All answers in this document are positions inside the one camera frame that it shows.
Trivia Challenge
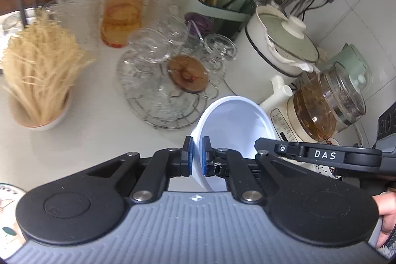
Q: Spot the cluster of glass cups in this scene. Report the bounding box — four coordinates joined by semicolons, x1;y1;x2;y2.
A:
116;15;238;126

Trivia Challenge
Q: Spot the translucent plastic bowl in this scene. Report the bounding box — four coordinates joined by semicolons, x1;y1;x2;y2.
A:
190;96;279;192

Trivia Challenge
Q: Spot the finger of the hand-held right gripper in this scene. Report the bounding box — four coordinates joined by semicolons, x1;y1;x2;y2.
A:
254;137;345;168

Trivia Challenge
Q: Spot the floral ceramic plate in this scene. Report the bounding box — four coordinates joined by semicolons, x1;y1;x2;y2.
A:
0;183;27;254

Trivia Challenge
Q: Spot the black kitchen appliance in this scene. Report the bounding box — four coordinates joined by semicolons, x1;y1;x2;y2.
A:
371;106;396;154

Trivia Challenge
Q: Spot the person's right hand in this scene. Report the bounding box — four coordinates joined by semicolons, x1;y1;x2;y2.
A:
371;189;396;250

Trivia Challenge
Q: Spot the textured glass tumbler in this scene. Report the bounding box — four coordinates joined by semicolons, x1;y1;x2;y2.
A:
56;0;103;49

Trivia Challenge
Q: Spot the glass jar with wooden lid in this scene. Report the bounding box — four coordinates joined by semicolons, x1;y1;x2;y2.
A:
167;54;210;94

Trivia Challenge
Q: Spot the clear drinking glass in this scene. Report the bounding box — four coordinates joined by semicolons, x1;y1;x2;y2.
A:
1;12;24;36

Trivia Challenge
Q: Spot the purple small bowl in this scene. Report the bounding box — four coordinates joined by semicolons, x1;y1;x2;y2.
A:
185;12;215;36

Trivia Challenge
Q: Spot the glass kettle on cream base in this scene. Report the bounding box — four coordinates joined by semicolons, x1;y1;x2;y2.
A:
258;44;374;160

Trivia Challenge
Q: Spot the small floral ceramic bowl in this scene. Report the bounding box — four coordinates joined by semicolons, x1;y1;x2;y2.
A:
291;156;342;180

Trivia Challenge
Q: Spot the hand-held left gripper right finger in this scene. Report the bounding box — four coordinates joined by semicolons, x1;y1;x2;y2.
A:
200;136;310;205

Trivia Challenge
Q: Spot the green chopstick holder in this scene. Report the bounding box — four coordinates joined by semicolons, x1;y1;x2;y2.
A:
185;0;258;42

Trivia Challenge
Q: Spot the wire cup rack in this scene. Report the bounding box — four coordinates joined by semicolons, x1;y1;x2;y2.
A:
119;75;237;130

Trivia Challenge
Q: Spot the white ceramic noodle bowl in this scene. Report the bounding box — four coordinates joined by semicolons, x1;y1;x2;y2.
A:
8;87;74;131

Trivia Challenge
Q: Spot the bundle of dried noodles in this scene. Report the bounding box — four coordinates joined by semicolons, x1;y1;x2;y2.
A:
0;8;94;125

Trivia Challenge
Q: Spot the white pot with lid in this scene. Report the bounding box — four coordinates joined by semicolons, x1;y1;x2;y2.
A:
244;4;321;79

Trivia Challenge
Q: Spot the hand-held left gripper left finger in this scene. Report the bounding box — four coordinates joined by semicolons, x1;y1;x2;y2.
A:
83;136;196;206

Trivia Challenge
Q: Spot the red lid plastic jar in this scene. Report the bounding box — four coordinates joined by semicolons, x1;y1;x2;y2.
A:
100;0;152;48

